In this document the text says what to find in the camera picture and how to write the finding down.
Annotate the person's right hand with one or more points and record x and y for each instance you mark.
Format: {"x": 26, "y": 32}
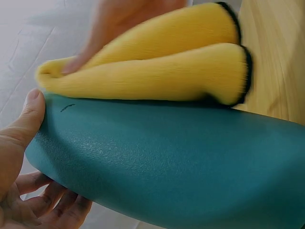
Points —
{"x": 114, "y": 26}

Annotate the person's left hand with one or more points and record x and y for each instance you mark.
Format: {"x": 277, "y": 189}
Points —
{"x": 9, "y": 152}

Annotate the person's left fingers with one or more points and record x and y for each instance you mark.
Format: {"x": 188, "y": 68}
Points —
{"x": 54, "y": 205}

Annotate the person's left thumb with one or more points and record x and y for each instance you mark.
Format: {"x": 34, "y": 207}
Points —
{"x": 32, "y": 112}

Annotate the teal plastic tray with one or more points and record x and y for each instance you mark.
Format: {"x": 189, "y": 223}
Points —
{"x": 166, "y": 162}

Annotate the yellow cloth with black edge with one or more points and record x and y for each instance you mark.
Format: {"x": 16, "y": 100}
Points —
{"x": 152, "y": 69}

